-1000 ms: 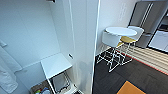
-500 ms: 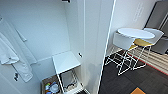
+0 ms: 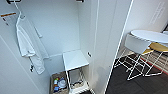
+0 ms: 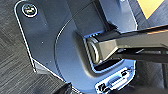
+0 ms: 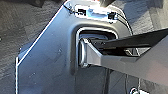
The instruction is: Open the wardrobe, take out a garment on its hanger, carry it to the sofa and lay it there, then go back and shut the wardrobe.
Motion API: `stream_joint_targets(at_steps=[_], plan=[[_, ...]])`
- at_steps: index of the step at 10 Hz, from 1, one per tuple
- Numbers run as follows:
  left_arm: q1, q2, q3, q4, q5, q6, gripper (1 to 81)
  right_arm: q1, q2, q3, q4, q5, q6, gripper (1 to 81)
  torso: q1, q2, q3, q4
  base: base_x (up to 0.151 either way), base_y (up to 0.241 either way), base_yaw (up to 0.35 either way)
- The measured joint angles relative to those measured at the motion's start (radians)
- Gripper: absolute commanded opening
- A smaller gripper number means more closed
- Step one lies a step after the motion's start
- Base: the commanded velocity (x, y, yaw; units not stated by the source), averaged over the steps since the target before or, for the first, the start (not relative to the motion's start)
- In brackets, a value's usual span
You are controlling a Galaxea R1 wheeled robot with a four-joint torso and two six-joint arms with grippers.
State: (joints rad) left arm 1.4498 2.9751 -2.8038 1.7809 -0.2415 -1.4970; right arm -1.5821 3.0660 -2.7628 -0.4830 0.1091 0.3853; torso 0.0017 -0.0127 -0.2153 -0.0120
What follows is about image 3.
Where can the yellow stool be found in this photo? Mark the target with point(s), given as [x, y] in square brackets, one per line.
[158, 46]

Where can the round white table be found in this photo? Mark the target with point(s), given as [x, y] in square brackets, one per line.
[150, 36]

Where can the white wardrobe carcass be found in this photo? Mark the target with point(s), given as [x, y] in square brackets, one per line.
[56, 30]

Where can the black rail hook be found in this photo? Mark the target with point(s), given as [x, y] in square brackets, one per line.
[79, 1]
[14, 1]

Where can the white shelf unit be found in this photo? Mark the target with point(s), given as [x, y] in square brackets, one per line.
[76, 60]

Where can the orange tag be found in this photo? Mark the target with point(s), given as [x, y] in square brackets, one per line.
[8, 14]

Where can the woven storage basket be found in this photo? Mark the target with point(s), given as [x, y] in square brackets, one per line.
[52, 85]

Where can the blue white bottle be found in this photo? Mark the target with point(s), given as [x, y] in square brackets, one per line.
[62, 83]

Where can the white lab coat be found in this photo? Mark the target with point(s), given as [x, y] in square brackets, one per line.
[28, 43]

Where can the pale grey hanger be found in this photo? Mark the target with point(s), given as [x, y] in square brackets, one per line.
[20, 13]

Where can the white wardrobe door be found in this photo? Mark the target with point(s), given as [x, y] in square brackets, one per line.
[6, 76]
[111, 33]

